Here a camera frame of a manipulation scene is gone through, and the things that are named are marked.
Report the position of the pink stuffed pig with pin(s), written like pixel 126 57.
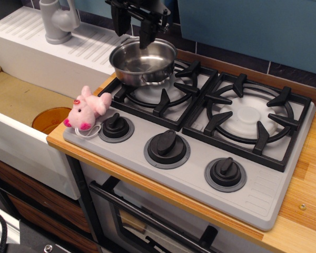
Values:
pixel 86 109

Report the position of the grey toy faucet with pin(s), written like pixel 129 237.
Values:
pixel 58 23

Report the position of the black middle stove knob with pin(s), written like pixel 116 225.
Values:
pixel 167 150

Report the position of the black burner grate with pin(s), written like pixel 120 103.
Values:
pixel 255 121
pixel 168 104

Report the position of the black left stove knob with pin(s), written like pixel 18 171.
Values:
pixel 116 129

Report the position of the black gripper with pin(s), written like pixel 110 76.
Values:
pixel 153 16

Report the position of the black right burner grate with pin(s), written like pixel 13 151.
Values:
pixel 255 121

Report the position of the stainless steel pan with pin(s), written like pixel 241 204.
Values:
pixel 137 67

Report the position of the black left burner grate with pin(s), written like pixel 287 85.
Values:
pixel 168 104

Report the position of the black right stove knob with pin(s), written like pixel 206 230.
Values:
pixel 225 175

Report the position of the wooden drawer cabinet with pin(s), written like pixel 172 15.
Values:
pixel 45 209

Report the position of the grey toy stove top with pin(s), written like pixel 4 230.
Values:
pixel 257 203

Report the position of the black stove knob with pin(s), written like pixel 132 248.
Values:
pixel 225 175
pixel 167 150
pixel 116 129

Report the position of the white toy sink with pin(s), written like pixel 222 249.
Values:
pixel 36 76

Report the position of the oven door with handle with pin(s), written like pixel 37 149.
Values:
pixel 141 222

